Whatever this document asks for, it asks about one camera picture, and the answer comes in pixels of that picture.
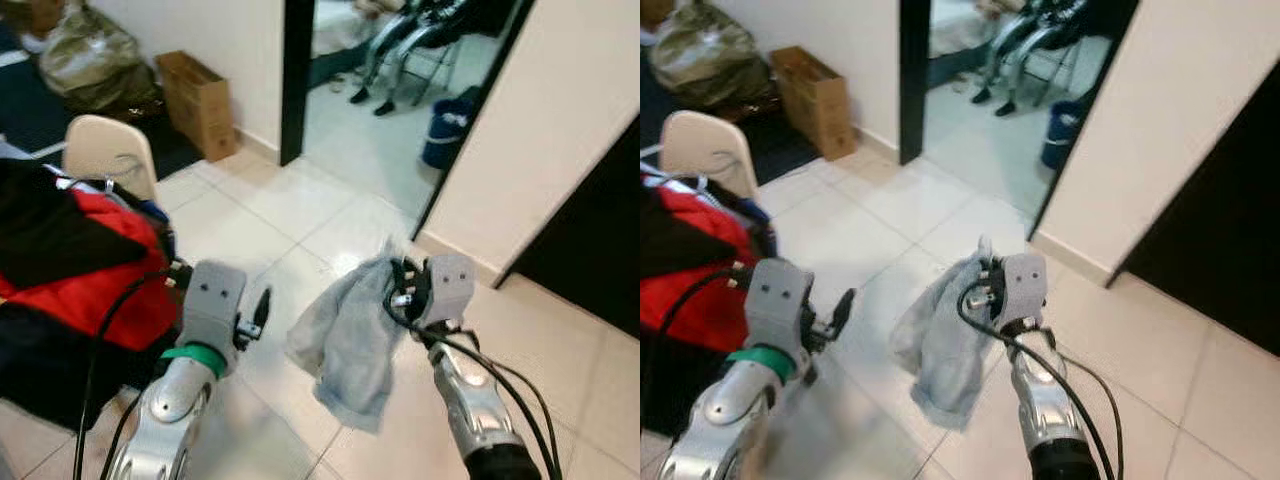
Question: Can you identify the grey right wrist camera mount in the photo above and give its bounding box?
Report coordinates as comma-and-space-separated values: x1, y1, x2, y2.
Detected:
420, 253, 476, 326
995, 253, 1049, 326

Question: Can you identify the black door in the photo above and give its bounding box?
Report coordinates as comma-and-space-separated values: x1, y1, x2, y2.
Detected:
495, 118, 641, 338
1105, 60, 1280, 328

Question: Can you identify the brown cardboard box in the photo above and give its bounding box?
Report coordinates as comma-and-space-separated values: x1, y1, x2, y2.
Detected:
770, 45, 858, 161
155, 50, 239, 163

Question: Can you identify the olive camouflage bag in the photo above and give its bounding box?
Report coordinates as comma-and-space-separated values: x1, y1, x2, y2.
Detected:
650, 0, 773, 109
38, 5, 161, 111

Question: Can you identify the blue waste bin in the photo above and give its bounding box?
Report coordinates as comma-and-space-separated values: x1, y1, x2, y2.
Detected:
422, 88, 483, 169
1040, 100, 1088, 171

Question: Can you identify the light blue denim garment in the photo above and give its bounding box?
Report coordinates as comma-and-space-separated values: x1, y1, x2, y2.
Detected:
285, 240, 411, 433
890, 237, 1006, 431

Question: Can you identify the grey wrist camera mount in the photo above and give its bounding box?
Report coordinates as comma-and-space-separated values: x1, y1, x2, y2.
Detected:
420, 253, 476, 326
995, 253, 1049, 326
745, 258, 816, 356
180, 260, 248, 351

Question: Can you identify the beige chair back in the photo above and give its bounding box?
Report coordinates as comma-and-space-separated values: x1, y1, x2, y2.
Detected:
660, 110, 761, 201
62, 113, 159, 206

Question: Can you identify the dark navy piled garment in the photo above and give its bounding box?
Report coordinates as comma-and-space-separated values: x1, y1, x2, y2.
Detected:
0, 300, 171, 433
640, 345, 746, 438

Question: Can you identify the red jacket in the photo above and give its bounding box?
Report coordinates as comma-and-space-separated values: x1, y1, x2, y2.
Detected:
640, 185, 779, 353
0, 185, 183, 353

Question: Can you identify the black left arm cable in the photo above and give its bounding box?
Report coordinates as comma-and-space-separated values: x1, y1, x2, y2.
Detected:
640, 265, 761, 336
72, 268, 191, 480

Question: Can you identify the chrome leg chair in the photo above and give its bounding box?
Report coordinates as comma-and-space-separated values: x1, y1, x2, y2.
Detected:
970, 0, 1096, 118
348, 0, 476, 118

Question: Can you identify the black door frame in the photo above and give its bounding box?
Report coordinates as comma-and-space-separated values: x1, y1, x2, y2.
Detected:
280, 0, 538, 241
898, 0, 1143, 241

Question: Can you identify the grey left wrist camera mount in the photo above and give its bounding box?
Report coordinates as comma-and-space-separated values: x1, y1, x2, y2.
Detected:
180, 260, 248, 351
745, 258, 816, 356

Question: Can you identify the green tape wrist band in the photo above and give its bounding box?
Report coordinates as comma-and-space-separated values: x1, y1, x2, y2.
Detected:
727, 345, 798, 383
160, 343, 229, 379

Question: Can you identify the black piled garment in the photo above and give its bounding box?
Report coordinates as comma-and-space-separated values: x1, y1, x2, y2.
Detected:
640, 165, 749, 286
0, 158, 151, 293

